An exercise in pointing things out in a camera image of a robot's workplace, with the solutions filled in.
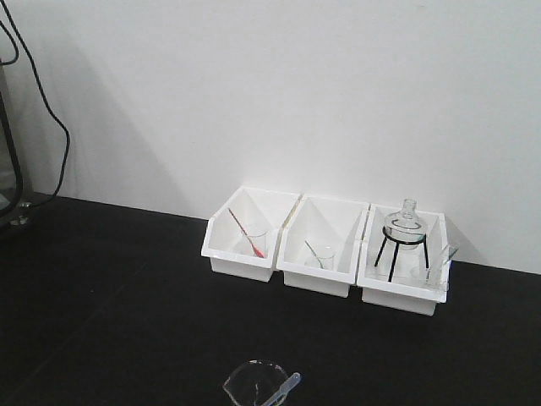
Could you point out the clear plastic pipette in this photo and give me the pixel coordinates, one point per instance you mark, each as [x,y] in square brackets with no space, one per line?
[280,395]

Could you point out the small beaker in left bin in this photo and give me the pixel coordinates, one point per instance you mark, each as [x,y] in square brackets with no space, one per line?
[258,235]

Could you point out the small beaker in bin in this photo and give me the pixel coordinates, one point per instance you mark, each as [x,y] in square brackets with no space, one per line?
[435,278]
[330,254]
[258,235]

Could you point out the white left storage bin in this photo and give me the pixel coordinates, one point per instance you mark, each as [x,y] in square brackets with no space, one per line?
[261,208]

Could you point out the white storage bin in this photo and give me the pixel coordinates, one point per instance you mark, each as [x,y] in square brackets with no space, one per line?
[261,208]
[393,277]
[321,244]

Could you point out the red pipette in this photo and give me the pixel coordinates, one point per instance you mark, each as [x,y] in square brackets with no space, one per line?
[257,252]

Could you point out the green pipette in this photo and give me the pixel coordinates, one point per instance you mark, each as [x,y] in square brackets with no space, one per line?
[317,257]

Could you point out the white middle storage bin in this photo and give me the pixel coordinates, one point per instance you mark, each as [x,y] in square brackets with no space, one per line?
[321,244]

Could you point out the small beaker in middle bin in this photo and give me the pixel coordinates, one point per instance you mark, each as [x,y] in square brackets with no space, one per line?
[330,254]

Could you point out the round glass flask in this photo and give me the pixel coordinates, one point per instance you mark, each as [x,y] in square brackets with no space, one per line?
[406,225]

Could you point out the white right storage bin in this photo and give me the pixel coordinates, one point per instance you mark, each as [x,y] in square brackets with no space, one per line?
[393,277]

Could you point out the small beaker in right bin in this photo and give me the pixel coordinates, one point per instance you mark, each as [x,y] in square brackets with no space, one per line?
[435,278]

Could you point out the clear glass beaker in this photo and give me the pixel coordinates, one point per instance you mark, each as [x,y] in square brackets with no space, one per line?
[254,381]

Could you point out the steel glove box cabinet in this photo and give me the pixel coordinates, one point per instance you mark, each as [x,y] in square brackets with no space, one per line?
[16,187]

